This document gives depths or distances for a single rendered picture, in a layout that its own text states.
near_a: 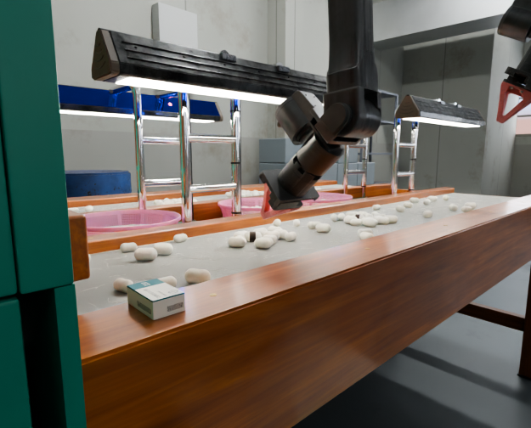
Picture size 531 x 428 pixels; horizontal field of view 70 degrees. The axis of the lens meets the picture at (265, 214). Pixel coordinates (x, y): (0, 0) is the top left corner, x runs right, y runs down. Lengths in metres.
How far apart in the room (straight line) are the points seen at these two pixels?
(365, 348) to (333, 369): 0.08
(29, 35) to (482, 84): 6.69
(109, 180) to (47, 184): 2.14
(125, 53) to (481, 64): 6.45
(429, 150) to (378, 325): 6.39
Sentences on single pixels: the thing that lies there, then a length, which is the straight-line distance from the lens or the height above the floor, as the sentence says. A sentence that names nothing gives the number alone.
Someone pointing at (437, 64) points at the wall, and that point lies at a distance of 7.10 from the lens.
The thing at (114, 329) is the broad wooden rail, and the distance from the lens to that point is 0.39.
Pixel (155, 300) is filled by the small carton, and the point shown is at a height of 0.78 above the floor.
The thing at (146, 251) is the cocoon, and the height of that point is 0.76.
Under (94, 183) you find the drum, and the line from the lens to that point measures 2.37.
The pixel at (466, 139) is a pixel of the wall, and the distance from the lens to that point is 6.80.
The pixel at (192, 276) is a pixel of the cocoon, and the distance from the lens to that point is 0.55.
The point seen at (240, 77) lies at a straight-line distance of 0.77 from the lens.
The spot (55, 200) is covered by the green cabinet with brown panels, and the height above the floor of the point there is 0.89.
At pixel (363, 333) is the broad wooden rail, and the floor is 0.66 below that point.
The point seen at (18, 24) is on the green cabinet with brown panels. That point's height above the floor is 0.99.
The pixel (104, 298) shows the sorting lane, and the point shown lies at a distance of 0.54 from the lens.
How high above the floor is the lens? 0.92
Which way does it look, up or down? 9 degrees down
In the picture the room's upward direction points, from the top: straight up
